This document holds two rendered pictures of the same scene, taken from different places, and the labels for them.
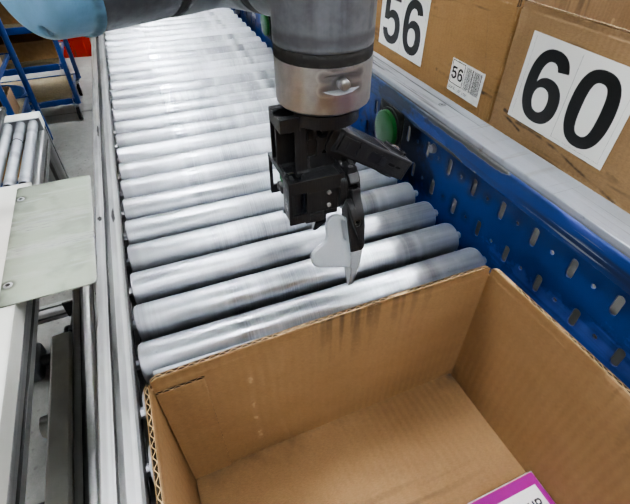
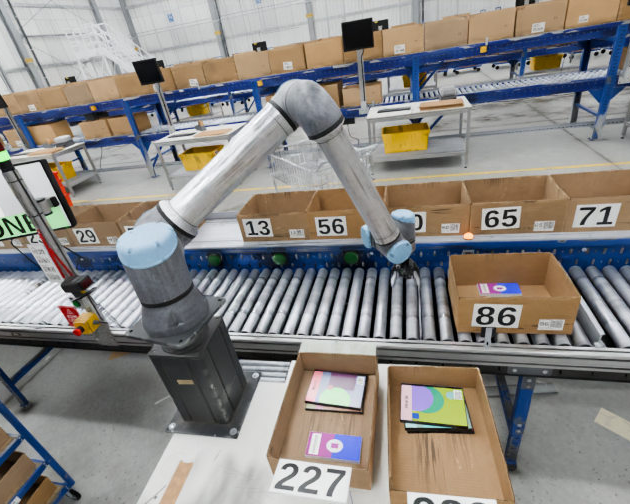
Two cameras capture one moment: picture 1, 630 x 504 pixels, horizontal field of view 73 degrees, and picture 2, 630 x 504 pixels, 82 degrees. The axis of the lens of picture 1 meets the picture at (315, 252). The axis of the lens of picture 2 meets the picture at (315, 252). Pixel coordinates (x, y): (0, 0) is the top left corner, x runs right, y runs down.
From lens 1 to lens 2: 1.36 m
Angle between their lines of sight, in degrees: 42
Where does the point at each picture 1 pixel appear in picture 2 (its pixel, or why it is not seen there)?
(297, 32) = (411, 238)
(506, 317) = (457, 261)
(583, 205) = (431, 239)
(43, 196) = not seen: hidden behind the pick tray
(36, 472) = not seen: outside the picture
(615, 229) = (441, 239)
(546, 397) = (472, 267)
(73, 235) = (344, 347)
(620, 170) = (429, 229)
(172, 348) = (414, 330)
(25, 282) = not seen: hidden behind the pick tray
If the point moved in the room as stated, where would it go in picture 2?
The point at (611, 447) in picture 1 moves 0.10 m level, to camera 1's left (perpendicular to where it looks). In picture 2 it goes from (485, 263) to (479, 276)
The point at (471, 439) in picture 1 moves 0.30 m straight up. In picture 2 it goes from (466, 289) to (470, 228)
